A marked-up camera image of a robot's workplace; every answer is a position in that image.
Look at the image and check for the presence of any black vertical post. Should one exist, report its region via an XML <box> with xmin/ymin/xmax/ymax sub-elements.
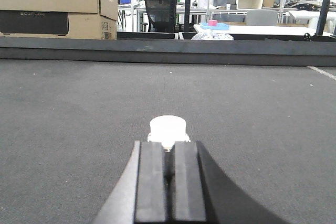
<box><xmin>183</xmin><ymin>0</ymin><xmax>191</xmax><ymax>33</ymax></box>

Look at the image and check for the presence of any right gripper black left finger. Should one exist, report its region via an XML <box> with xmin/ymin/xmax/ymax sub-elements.
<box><xmin>93</xmin><ymin>141</ymin><xmax>168</xmax><ymax>223</ymax></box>

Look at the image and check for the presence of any grey chair back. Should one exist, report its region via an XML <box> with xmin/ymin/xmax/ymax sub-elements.
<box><xmin>246</xmin><ymin>9</ymin><xmax>277</xmax><ymax>26</ymax></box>

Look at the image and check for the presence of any large cardboard box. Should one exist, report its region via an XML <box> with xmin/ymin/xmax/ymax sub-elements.
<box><xmin>1</xmin><ymin>0</ymin><xmax>118</xmax><ymax>40</ymax></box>

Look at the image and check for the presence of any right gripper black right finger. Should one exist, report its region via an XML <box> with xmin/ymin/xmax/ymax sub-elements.
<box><xmin>172</xmin><ymin>142</ymin><xmax>285</xmax><ymax>223</ymax></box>

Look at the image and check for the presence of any pink cube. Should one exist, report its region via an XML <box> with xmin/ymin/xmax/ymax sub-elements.
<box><xmin>208</xmin><ymin>19</ymin><xmax>217</xmax><ymax>27</ymax></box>

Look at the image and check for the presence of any white plastic bin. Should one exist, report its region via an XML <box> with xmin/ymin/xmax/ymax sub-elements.
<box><xmin>235</xmin><ymin>0</ymin><xmax>263</xmax><ymax>10</ymax></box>

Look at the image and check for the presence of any white table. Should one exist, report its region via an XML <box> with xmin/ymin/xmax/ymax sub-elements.
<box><xmin>193</xmin><ymin>24</ymin><xmax>334</xmax><ymax>37</ymax></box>

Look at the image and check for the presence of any crumpled plastic bag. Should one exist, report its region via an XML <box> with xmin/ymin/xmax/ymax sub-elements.
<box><xmin>191</xmin><ymin>29</ymin><xmax>234</xmax><ymax>41</ymax></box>

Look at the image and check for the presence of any black office chair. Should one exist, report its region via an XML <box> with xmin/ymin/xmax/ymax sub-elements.
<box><xmin>144</xmin><ymin>0</ymin><xmax>177</xmax><ymax>33</ymax></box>

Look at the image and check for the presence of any white valve with metal fitting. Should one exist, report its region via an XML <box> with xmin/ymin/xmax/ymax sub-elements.
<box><xmin>147</xmin><ymin>115</ymin><xmax>191</xmax><ymax>152</ymax></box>

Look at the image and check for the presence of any black conveyor side rail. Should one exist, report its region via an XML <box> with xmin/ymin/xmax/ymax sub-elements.
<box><xmin>1</xmin><ymin>37</ymin><xmax>335</xmax><ymax>67</ymax></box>

